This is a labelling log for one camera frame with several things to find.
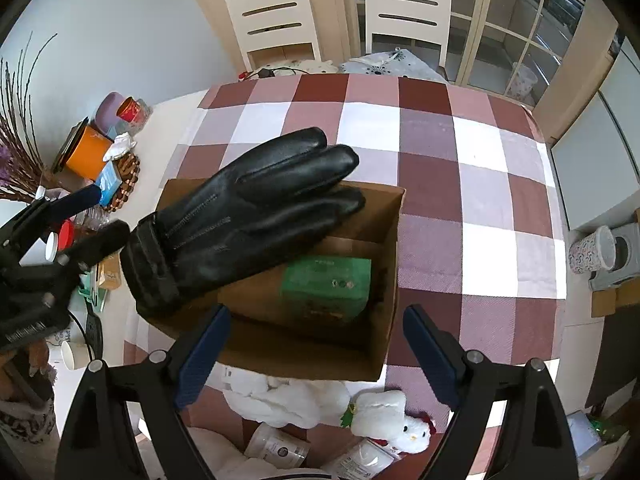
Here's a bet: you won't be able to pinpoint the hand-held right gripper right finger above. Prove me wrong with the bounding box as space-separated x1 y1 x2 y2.
402 304 581 480

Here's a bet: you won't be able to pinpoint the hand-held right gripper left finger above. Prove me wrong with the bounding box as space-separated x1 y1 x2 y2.
54 304 232 480

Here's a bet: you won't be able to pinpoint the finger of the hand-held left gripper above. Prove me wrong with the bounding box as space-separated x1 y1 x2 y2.
0 184 103 267
19 220 132 292

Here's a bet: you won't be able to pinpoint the white fluffy towel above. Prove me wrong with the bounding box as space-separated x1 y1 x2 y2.
222 367 351 429

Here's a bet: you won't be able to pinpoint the brown cardboard box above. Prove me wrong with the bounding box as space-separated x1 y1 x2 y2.
148 178 406 382

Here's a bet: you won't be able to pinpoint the clear plastic packet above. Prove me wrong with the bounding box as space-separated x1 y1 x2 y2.
320 440 401 480

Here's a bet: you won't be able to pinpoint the orange container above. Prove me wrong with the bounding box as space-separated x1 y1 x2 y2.
65 125 114 182

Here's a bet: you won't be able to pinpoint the black container lid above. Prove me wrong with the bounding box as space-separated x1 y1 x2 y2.
50 117 91 172

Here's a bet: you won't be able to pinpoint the small orange carton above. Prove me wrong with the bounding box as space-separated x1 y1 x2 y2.
97 255 124 291

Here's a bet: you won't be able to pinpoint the blue tissue packet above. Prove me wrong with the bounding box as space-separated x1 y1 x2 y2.
95 162 124 207

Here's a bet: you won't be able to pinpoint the red capped bottle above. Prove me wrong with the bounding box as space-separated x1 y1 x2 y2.
56 220 76 251

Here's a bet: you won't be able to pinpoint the wooden bead trivet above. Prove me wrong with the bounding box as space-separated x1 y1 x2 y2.
97 152 141 211

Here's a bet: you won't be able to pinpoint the white paper cup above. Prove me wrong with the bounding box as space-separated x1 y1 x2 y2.
61 341 96 371

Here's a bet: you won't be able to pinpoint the black power strip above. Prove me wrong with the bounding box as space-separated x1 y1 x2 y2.
82 312 104 357

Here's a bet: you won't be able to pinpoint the crumpled white tissue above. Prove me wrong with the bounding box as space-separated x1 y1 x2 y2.
102 134 137 162

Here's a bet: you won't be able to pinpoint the white chicken plush toy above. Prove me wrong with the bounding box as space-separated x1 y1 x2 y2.
340 389 437 456

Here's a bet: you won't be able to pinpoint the dried branches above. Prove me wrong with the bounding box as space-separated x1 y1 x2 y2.
0 32 59 202

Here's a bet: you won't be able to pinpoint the purple cup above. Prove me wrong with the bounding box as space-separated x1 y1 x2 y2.
95 91 126 137

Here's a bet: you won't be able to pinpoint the white chair cushion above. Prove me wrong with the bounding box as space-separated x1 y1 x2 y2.
191 427 247 480

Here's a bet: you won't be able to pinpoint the red paper cup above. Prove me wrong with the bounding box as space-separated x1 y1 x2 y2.
116 96 152 136

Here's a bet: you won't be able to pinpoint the patterned basket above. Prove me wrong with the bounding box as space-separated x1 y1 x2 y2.
0 400 56 462

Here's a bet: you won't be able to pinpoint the green carton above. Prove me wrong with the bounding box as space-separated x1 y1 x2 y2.
279 256 373 322

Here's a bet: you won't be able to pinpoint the red checked tablecloth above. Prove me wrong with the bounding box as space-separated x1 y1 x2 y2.
122 72 568 466

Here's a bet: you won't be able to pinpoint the floral patterned cup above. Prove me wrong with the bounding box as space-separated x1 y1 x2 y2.
568 226 617 275

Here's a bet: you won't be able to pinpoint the grey stand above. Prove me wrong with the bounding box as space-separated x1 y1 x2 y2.
587 222 640 292

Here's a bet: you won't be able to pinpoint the white refrigerator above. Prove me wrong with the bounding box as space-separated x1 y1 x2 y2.
550 50 640 233

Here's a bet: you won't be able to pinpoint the white patterned seat cushion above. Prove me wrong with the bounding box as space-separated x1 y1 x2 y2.
250 57 342 79

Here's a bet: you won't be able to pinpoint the cream slatted chair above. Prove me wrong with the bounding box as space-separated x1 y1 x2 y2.
362 0 453 56
220 0 323 73

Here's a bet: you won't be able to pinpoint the white waste bin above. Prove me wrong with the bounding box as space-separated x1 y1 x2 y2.
510 62 540 102

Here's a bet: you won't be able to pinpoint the grey floral seat cushion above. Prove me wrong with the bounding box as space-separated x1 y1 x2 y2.
340 49 448 82

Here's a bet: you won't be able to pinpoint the glass partition door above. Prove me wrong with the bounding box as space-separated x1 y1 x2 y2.
450 0 621 143

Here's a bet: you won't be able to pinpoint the black cable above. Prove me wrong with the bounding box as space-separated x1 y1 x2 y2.
255 65 307 80

